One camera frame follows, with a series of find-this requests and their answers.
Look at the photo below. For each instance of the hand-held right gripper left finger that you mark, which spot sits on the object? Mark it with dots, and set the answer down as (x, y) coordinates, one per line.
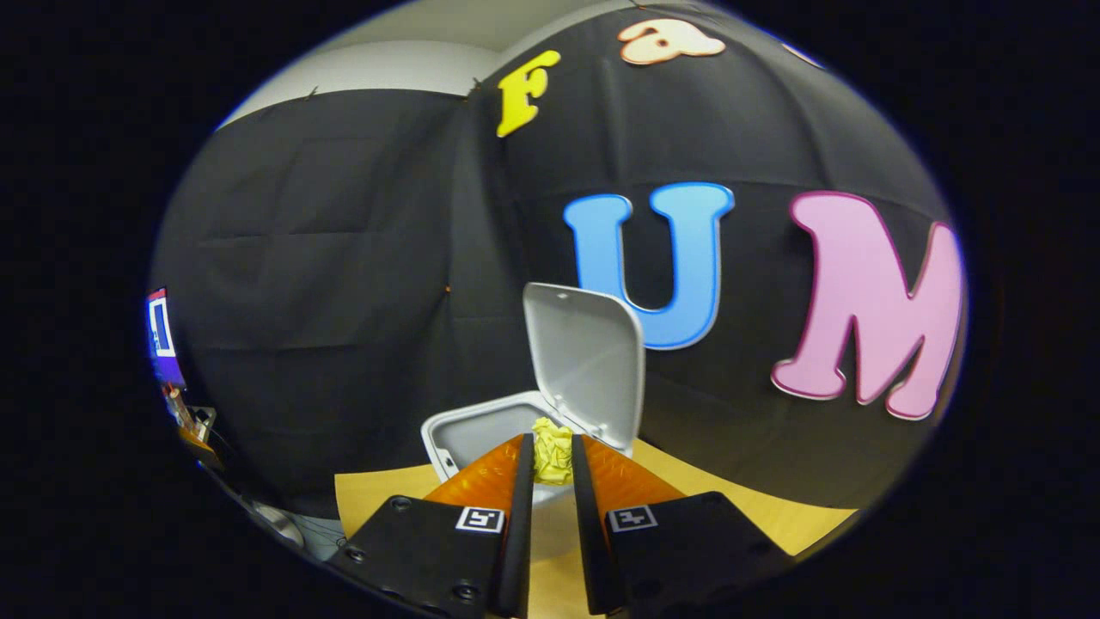
(516, 533)

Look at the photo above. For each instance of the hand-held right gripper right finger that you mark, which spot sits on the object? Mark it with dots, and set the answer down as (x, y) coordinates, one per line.
(591, 533)

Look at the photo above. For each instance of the yellow paper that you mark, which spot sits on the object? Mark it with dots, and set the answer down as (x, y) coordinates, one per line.
(553, 451)

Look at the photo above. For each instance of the white desktop garbage bin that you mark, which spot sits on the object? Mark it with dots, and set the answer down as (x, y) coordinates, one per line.
(584, 361)

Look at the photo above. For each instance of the wooden desktop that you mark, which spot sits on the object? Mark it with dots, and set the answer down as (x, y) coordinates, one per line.
(378, 499)

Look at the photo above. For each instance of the black backdrop cloth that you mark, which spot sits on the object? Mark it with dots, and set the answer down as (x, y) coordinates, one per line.
(344, 258)

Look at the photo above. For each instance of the small cluttered stand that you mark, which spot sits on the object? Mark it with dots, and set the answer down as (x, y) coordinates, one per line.
(193, 430)

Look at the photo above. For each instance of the blue and purple screen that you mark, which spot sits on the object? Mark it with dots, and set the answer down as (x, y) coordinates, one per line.
(163, 335)

